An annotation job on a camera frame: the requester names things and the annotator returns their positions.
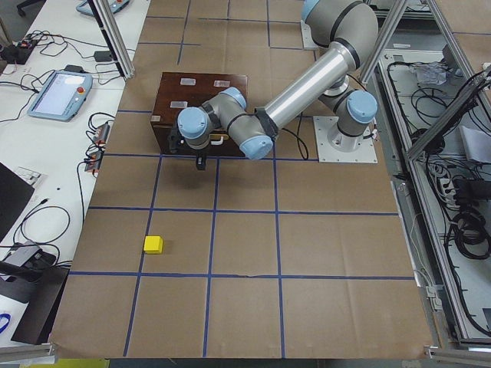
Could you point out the wooden drawer with white handle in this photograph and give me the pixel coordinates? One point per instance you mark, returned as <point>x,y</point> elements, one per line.
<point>217,139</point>

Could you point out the silver robot arm near box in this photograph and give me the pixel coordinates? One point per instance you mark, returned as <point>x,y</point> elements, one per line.
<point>347,30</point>

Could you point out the dark wooden drawer box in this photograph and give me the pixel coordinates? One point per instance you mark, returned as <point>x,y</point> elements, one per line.
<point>179,90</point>

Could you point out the yellow block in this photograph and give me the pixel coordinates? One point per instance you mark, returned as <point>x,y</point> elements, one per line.
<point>153,244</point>

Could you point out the black power adapter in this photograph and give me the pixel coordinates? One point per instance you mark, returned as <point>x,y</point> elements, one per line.
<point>103,56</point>

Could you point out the blue teach pendant tablet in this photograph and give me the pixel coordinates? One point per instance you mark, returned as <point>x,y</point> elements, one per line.
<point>62,96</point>

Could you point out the black laptop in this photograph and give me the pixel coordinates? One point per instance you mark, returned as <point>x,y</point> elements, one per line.
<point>15,195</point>

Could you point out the aluminium frame post left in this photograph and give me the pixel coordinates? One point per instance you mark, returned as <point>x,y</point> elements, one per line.
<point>111,34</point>

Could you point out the aluminium frame diagonal right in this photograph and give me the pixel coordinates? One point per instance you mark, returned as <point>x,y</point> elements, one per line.
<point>464,101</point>

